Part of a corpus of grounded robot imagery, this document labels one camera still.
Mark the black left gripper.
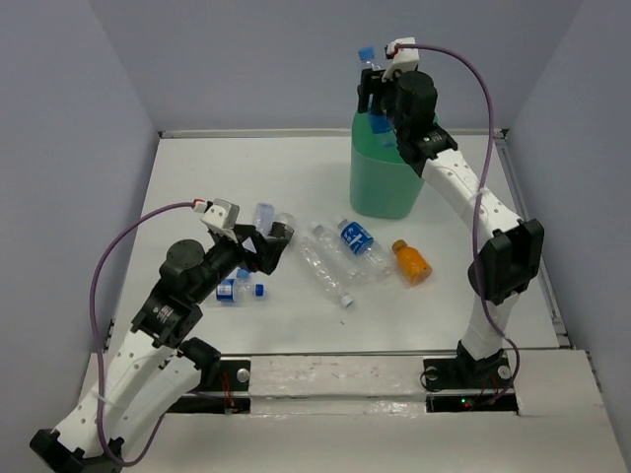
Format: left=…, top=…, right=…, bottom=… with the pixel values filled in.
left=193, top=223, right=288, bottom=302

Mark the blue-cap blue-label water bottle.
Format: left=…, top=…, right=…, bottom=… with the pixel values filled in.
left=358, top=46, right=395, bottom=149

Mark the clear ribbed bottle white cap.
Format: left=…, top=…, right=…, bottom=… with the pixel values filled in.
left=298, top=236, right=354, bottom=309

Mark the white-cap blue-label drink bottle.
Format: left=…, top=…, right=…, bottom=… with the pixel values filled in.
left=334, top=216, right=392, bottom=280

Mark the small orange juice bottle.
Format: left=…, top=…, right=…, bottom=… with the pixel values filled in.
left=391, top=239, right=432, bottom=286

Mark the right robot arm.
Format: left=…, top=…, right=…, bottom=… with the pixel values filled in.
left=357, top=69, right=544, bottom=392

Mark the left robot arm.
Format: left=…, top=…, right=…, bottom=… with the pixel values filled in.
left=30, top=222, right=294, bottom=472

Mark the green plastic bin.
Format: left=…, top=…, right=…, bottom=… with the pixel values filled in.
left=350, top=112, right=424, bottom=220

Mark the clear bottle blue cap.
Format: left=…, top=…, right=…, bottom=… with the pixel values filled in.
left=252, top=202, right=275, bottom=237

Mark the black-label clear bottle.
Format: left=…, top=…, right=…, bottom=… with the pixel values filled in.
left=268, top=212, right=297, bottom=243

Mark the small blue-label bottle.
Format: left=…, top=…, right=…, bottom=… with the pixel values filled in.
left=215, top=269, right=266, bottom=305

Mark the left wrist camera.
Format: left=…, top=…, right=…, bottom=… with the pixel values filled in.
left=193, top=199, right=240, bottom=234

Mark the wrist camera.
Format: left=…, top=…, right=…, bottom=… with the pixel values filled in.
left=193, top=199, right=240, bottom=234
left=382, top=36, right=419, bottom=82

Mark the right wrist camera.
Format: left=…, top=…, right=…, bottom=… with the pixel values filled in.
left=382, top=36, right=419, bottom=82

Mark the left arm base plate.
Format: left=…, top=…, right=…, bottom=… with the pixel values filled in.
left=168, top=358, right=251, bottom=415

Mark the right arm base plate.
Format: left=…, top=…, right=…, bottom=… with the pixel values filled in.
left=419, top=356, right=519, bottom=414

